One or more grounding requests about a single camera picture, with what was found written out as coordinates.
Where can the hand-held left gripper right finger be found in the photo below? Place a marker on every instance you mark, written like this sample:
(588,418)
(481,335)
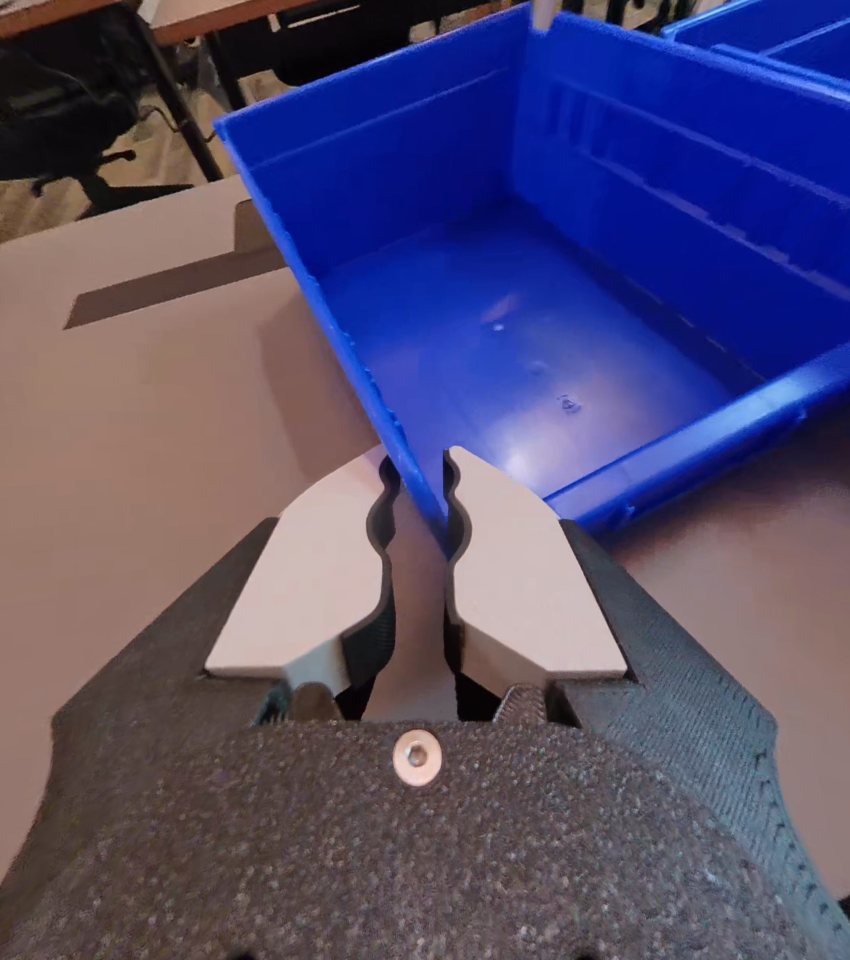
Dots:
(530,592)

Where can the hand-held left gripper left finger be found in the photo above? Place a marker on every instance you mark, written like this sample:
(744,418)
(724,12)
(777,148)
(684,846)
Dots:
(305,585)

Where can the blue plastic bin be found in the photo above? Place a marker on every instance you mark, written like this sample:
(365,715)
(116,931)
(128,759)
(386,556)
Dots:
(507,337)

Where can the black office chair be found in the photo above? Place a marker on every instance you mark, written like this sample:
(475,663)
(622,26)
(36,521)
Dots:
(49,142)

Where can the stack of blue bins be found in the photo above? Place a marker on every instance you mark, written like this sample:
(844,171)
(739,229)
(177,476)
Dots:
(807,37)

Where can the wooden desk with black legs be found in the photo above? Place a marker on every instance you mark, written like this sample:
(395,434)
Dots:
(19,22)

